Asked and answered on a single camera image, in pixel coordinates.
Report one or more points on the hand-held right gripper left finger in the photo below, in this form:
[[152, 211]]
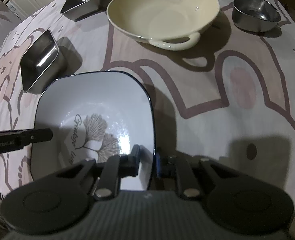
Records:
[[135, 156]]

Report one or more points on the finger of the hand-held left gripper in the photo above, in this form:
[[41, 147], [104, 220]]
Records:
[[38, 135]]

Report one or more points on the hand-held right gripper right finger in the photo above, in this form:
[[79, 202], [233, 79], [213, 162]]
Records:
[[159, 162]]

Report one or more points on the square white plate dark rim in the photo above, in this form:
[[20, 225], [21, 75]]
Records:
[[100, 100]]

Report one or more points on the round steel bowl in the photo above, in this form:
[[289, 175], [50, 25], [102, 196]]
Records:
[[252, 7]]

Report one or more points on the printed cartoon tablecloth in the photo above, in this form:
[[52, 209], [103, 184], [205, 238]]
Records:
[[237, 92]]

